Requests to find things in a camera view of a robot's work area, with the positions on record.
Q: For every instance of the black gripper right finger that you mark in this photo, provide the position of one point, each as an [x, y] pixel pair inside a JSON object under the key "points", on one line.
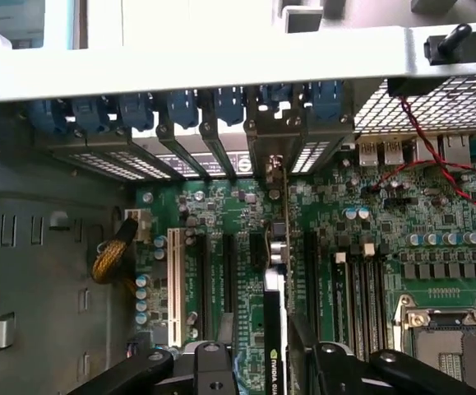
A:
{"points": [[336, 366]]}

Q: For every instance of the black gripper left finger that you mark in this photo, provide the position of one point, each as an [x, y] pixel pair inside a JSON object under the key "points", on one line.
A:
{"points": [[209, 366]]}

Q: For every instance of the black RAM slot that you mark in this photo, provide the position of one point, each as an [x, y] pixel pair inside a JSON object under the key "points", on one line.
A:
{"points": [[381, 304], [370, 300], [359, 304]]}

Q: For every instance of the long black expansion slot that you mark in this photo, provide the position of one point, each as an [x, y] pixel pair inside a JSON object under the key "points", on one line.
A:
{"points": [[229, 280], [312, 280], [204, 284]]}

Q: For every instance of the white expansion slot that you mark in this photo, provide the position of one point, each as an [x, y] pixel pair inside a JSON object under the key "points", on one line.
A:
{"points": [[174, 288]]}

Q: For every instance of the CPU socket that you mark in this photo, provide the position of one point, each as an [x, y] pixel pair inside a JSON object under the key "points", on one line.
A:
{"points": [[447, 345]]}

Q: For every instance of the short black expansion slot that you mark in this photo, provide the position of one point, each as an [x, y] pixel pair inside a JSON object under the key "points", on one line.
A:
{"points": [[258, 251]]}

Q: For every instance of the green motherboard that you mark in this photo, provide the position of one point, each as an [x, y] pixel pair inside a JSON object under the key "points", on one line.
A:
{"points": [[344, 230]]}

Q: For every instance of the open metal PC case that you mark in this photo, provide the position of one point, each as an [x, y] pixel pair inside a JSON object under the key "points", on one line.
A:
{"points": [[48, 205]]}

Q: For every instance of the blue slot latch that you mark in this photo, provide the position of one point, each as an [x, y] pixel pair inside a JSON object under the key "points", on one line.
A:
{"points": [[184, 109], [89, 117], [137, 113], [326, 103], [44, 119], [229, 107], [276, 92]]}

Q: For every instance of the black chassis switch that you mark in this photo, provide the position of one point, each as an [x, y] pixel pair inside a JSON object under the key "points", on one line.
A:
{"points": [[410, 86]]}

